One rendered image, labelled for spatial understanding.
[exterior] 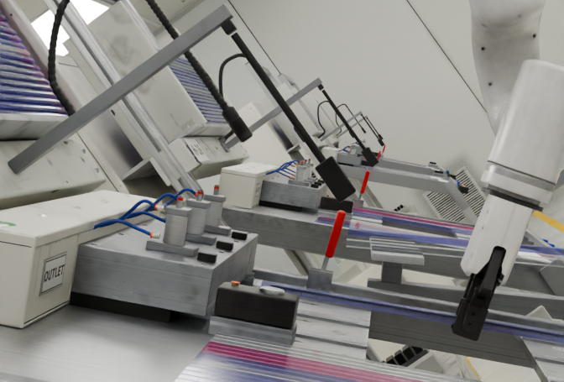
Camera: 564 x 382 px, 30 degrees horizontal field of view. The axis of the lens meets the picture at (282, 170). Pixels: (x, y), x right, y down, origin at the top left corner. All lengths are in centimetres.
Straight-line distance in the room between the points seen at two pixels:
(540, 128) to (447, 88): 755
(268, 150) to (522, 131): 451
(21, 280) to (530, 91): 62
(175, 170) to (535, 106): 104
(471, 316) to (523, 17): 35
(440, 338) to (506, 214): 22
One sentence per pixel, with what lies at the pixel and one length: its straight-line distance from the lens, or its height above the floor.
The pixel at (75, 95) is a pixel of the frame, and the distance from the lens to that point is 142.
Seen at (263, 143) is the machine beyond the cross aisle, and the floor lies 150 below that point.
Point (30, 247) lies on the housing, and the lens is 91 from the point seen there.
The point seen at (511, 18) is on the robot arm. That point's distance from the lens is 124.
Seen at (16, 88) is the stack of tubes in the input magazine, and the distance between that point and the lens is 125.
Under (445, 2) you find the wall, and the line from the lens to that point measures 883.
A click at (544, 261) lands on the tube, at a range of 150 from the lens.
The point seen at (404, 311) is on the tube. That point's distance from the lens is 128.
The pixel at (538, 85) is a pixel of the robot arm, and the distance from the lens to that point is 124.
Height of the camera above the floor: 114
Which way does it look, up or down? 2 degrees up
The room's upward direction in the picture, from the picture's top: 35 degrees counter-clockwise
